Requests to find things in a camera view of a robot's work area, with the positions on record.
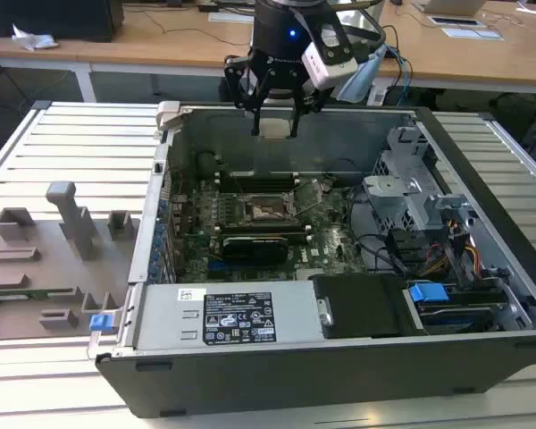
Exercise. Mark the black grey PC case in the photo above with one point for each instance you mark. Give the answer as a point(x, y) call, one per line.
point(295, 380)

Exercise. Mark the wooden desk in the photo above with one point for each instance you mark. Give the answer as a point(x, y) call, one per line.
point(161, 49)

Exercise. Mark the grey case latch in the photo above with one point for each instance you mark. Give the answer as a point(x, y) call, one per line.
point(167, 111)

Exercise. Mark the black RAM slot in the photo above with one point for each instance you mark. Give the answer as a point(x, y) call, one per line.
point(263, 236)
point(263, 228)
point(263, 224)
point(259, 179)
point(263, 232)

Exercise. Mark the green RAM stick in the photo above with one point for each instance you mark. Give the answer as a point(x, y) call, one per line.
point(36, 294)

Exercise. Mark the pale blue teach pendant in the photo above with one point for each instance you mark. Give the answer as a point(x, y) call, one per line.
point(357, 85)

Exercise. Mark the CPU socket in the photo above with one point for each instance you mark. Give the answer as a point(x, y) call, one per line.
point(268, 210)

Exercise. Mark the silver laptop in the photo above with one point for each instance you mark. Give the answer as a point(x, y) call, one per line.
point(451, 5)

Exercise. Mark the black plastic shroud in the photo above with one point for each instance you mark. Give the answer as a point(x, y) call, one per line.
point(366, 308)

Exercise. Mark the grey parts rack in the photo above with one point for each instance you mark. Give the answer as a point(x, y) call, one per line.
point(49, 250)

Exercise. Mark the blue plastic latch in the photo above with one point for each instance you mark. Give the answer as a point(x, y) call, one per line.
point(103, 322)

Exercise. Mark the hard disk in blue carrier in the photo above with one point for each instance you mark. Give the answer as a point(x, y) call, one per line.
point(426, 296)

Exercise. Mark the small white box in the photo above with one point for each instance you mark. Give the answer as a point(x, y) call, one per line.
point(377, 96)

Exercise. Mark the black graphics card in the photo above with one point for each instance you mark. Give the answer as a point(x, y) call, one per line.
point(254, 252)

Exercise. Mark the crumpled white paper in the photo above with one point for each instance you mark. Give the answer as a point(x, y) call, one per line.
point(31, 41)

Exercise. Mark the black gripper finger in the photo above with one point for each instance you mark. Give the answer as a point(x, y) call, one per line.
point(295, 123)
point(233, 80)

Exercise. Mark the black computer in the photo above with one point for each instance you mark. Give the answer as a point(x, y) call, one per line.
point(49, 18)

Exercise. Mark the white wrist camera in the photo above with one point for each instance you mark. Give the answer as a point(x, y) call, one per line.
point(326, 71)

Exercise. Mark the grey metal drive cage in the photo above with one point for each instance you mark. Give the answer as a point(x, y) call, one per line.
point(393, 196)

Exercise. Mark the silver CPU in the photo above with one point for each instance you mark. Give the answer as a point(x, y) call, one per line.
point(274, 128)

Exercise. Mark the green motherboard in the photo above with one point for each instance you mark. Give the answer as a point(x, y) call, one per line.
point(330, 250)

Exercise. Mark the grey power supply unit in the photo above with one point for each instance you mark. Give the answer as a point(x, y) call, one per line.
point(170, 313)

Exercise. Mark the metal locking lever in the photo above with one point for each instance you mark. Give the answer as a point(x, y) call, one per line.
point(237, 185)

